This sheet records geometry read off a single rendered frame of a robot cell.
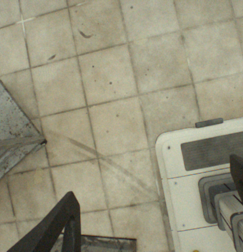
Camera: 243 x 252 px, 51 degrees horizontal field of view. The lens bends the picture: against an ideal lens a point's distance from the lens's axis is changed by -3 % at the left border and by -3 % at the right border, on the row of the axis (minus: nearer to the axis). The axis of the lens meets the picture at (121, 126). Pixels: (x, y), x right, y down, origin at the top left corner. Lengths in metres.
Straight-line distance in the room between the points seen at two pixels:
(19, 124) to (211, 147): 0.98
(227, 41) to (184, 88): 0.35
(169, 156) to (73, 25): 0.93
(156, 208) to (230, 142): 0.57
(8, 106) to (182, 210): 1.04
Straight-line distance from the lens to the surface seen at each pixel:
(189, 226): 1.28
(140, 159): 1.45
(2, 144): 1.11
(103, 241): 1.61
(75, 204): 0.16
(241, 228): 0.85
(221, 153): 1.22
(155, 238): 1.58
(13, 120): 1.50
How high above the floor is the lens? 1.44
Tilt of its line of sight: 82 degrees down
